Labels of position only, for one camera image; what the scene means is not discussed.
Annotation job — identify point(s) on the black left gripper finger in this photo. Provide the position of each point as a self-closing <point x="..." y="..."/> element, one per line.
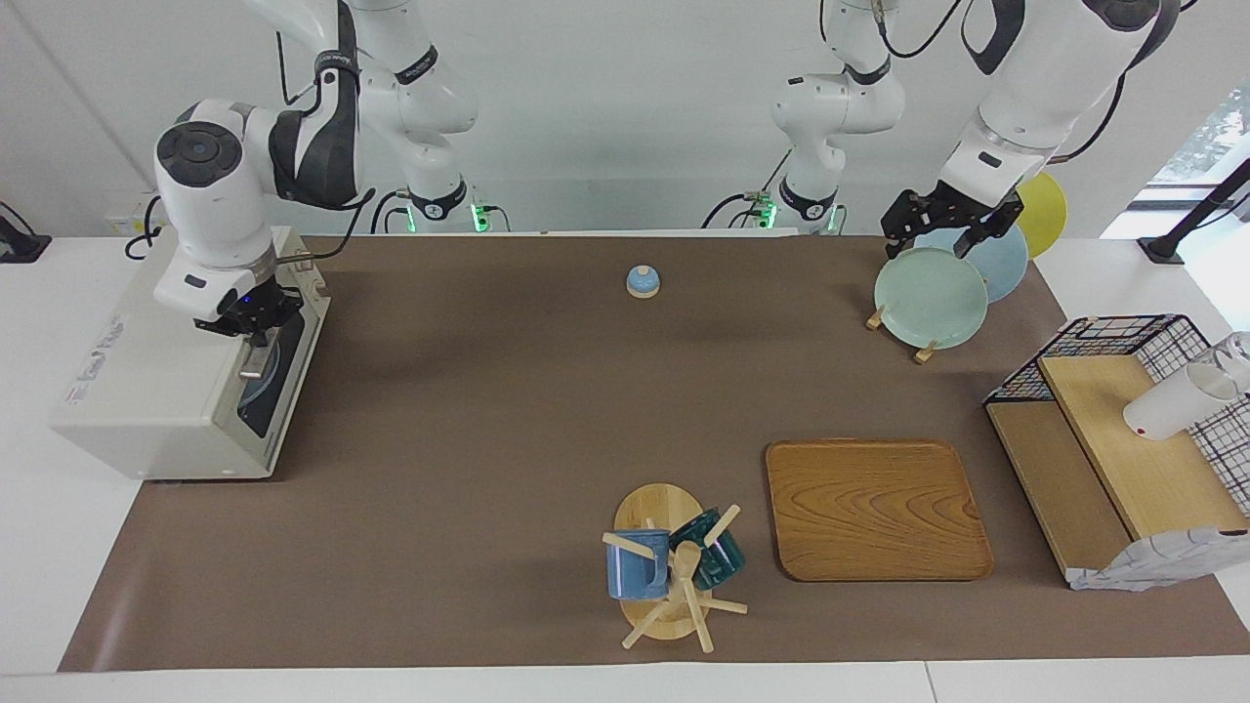
<point x="894" y="242"/>
<point x="970" y="242"/>

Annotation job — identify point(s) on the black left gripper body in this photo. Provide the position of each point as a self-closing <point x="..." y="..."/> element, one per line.
<point x="947" y="205"/>

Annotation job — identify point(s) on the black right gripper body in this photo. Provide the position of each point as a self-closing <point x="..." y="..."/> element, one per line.
<point x="249" y="310"/>

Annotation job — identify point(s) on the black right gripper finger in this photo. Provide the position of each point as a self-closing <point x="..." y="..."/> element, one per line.
<point x="258" y="342"/>
<point x="281" y="327"/>

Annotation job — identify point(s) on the beige toaster oven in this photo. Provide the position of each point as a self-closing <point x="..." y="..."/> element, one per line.
<point x="156" y="391"/>

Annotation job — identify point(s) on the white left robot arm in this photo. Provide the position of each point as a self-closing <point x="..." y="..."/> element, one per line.
<point x="1035" y="88"/>

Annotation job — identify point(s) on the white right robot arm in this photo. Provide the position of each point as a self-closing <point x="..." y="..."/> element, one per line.
<point x="210" y="195"/>

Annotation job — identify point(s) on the light blue racked plate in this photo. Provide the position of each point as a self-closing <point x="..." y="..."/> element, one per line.
<point x="1006" y="264"/>

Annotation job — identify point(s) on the pale green racked plate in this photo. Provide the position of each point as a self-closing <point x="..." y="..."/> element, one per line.
<point x="928" y="298"/>

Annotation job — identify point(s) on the yellow racked plate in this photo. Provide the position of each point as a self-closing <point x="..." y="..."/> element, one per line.
<point x="1043" y="210"/>

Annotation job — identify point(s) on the wooden plate rack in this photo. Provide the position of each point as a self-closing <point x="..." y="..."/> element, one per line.
<point x="924" y="353"/>

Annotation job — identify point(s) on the small blue call bell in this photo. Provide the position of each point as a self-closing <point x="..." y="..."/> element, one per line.
<point x="643" y="283"/>

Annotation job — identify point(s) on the white cup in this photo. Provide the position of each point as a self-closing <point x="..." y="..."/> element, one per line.
<point x="1172" y="405"/>

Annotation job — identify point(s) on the brown table mat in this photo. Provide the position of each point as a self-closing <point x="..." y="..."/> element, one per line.
<point x="488" y="488"/>

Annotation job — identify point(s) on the window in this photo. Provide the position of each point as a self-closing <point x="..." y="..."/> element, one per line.
<point x="1211" y="137"/>

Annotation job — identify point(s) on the wooden serving tray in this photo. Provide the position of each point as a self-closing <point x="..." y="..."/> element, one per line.
<point x="879" y="508"/>

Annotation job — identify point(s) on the clear glass cup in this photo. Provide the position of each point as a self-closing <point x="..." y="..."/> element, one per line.
<point x="1238" y="356"/>

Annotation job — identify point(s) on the wooden shelf unit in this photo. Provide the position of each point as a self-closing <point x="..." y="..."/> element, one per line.
<point x="1143" y="478"/>

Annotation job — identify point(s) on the wooden mug tree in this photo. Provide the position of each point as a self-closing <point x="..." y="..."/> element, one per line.
<point x="664" y="508"/>

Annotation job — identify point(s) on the dark green mug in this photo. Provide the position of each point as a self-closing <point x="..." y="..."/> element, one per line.
<point x="718" y="557"/>

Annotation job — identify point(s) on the white marbled cloth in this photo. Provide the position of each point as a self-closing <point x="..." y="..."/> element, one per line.
<point x="1152" y="561"/>

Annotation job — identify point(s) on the blue mug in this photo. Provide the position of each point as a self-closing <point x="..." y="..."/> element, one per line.
<point x="630" y="571"/>

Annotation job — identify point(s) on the white wall socket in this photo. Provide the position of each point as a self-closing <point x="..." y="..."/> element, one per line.
<point x="122" y="213"/>

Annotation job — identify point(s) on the black camera stand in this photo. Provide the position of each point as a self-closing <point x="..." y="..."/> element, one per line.
<point x="1187" y="225"/>

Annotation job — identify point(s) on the black clamp mount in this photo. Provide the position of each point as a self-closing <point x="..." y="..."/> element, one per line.
<point x="20" y="244"/>

